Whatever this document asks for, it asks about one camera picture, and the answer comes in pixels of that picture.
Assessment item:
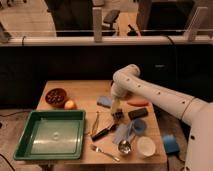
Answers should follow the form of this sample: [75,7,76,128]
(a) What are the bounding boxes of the blue sponge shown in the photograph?
[97,96,112,108]

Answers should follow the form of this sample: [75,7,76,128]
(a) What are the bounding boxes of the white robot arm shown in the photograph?
[111,64,213,171]

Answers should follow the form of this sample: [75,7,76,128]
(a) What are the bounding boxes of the green plastic tray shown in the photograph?
[14,110,86,161]

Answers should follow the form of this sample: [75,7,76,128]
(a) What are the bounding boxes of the orange carrot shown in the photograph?
[127,100,149,107]

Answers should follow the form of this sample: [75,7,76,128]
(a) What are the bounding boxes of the black rectangular block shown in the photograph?
[128,108,148,120]

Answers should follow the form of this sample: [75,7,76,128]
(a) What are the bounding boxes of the wooden table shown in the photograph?
[37,80,167,166]

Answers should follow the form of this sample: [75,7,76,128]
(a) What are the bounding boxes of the blue cloth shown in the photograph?
[112,123,135,145]

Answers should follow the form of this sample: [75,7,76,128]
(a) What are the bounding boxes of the blue plastic cup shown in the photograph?
[132,119,147,136]

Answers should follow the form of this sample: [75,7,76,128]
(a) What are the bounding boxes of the yellow green tongs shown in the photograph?
[91,111,100,136]

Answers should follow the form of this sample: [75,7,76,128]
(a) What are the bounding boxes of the silver measuring spoon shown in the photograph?
[118,135,135,155]

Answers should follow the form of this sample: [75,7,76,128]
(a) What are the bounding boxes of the yellow round fruit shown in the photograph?
[64,100,76,110]

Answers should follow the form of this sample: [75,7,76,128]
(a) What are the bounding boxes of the silver fork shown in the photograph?
[90,144,120,162]

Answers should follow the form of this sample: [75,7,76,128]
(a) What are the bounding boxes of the brown bowl with nuts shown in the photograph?
[45,88,67,108]

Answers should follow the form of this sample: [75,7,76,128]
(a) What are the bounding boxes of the black office chair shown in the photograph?
[102,9,120,36]

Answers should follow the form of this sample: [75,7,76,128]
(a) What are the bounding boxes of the white railing bar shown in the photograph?
[0,35,213,47]

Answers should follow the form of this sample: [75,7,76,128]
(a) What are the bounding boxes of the black handled brush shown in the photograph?
[91,109,124,141]

